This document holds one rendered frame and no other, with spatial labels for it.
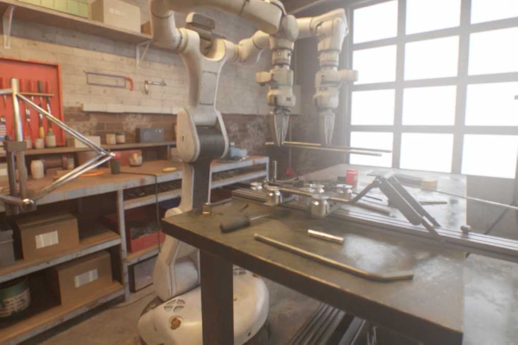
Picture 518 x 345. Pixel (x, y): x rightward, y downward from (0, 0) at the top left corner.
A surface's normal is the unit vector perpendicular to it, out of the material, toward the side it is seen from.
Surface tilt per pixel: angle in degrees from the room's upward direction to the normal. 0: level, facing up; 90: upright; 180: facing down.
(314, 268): 0
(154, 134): 90
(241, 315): 39
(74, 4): 90
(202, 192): 98
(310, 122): 90
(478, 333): 0
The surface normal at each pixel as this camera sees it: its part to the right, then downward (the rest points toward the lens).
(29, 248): 0.77, 0.07
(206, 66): 0.71, 0.28
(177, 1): -0.11, 0.96
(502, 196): -0.62, 0.08
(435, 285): 0.00, -1.00
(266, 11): 0.27, -0.02
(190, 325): 0.00, -0.73
